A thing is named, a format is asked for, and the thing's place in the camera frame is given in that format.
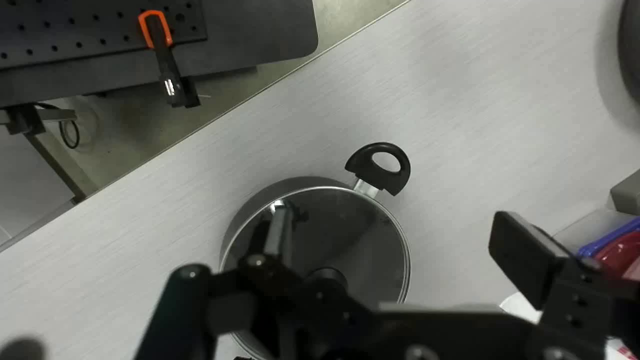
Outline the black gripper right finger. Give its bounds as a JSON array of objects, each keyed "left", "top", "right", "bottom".
[{"left": 489, "top": 210, "right": 640, "bottom": 344}]

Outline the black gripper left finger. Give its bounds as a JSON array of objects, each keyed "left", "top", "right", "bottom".
[{"left": 133, "top": 262, "right": 224, "bottom": 360}]

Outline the round glass lid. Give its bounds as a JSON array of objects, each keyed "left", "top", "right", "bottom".
[{"left": 220, "top": 185, "right": 413, "bottom": 360}]

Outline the clear container with red lid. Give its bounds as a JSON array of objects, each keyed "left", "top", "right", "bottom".
[{"left": 577, "top": 217, "right": 640, "bottom": 285}]

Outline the black frying pan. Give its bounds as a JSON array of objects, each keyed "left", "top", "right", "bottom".
[{"left": 616, "top": 0, "right": 640, "bottom": 104}]

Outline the orange and black clamp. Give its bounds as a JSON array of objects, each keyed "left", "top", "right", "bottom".
[{"left": 137, "top": 8, "right": 203, "bottom": 111}]

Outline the black perforated board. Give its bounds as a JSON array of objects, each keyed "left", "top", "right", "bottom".
[{"left": 0, "top": 0, "right": 320, "bottom": 111}]

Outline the black pot with handle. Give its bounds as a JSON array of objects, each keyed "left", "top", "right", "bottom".
[{"left": 219, "top": 140, "right": 414, "bottom": 309}]

